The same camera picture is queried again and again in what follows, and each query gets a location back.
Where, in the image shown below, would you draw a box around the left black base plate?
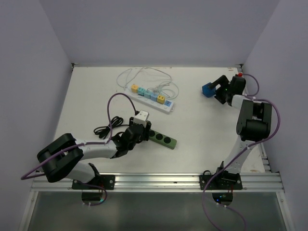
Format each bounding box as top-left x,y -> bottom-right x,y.
72,174 -> 116,190

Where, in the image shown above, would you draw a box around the blue plug adapter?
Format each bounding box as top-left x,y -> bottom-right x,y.
202,82 -> 216,98

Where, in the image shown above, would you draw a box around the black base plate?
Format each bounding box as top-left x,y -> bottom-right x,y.
199,170 -> 243,190
72,174 -> 116,190

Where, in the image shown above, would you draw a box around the green power strip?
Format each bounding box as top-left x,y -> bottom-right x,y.
149,130 -> 177,150

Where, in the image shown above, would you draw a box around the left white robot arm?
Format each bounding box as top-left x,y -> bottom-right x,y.
37,116 -> 152,189

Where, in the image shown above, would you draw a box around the aluminium right side rail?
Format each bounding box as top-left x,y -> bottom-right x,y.
242,76 -> 271,174

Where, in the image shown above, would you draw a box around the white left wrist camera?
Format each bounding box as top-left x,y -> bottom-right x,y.
133,110 -> 149,127

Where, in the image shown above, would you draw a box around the yellow plug right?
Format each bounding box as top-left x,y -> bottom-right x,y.
157,95 -> 165,104

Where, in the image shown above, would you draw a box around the aluminium rail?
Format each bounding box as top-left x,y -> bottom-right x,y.
31,172 -> 286,193
242,76 -> 271,174

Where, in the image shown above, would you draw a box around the aluminium front rail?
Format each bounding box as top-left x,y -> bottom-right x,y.
31,172 -> 286,193

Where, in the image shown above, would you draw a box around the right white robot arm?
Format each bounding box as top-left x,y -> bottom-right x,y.
202,73 -> 272,189

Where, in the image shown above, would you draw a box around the light blue plug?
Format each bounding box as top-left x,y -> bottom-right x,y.
143,91 -> 152,99

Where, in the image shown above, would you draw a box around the teal plug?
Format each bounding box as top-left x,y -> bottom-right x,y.
137,87 -> 146,96

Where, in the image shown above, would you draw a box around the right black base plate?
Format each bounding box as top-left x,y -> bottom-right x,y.
199,170 -> 243,190

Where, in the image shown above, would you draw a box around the white power strip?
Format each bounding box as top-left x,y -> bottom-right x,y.
124,89 -> 175,114

